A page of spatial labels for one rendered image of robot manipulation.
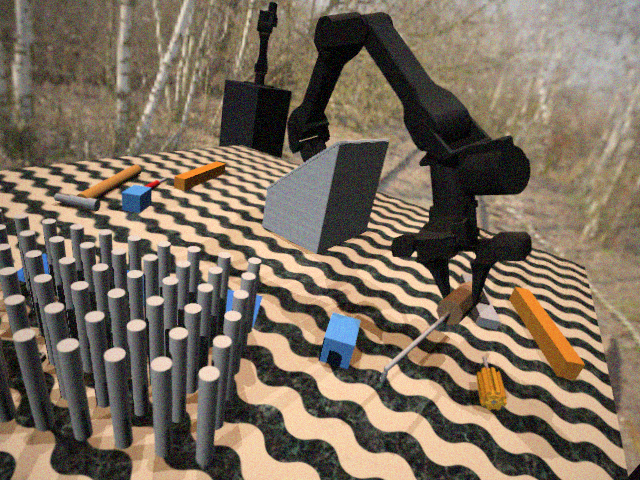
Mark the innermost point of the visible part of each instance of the blue flat strip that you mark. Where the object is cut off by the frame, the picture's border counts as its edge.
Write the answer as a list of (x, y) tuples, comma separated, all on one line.
[(229, 296)]

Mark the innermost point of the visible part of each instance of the blue cube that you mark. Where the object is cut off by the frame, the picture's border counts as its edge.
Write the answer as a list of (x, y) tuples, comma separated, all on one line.
[(339, 340), (136, 199)]

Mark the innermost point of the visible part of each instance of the orange rectangular bar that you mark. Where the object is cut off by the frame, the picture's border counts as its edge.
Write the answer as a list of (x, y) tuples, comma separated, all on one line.
[(199, 175), (556, 349)]

